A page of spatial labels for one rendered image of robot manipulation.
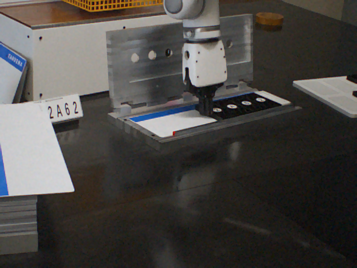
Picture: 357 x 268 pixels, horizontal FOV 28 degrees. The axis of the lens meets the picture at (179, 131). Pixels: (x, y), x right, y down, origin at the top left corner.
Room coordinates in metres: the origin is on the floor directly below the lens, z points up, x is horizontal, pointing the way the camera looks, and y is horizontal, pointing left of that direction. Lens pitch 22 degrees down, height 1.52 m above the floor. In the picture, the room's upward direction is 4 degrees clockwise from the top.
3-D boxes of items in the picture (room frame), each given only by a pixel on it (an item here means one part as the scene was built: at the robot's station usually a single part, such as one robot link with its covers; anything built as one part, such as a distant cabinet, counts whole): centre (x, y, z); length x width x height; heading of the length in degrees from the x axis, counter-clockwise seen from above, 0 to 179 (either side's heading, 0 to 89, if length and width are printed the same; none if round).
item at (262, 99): (1.70, -0.19, 0.93); 0.10 x 0.05 x 0.01; 40
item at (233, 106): (1.63, -0.12, 0.93); 0.10 x 0.05 x 0.01; 40
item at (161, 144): (1.62, -0.06, 0.92); 0.44 x 0.21 x 0.04; 130
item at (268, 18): (2.70, -0.31, 0.91); 0.10 x 0.10 x 0.02
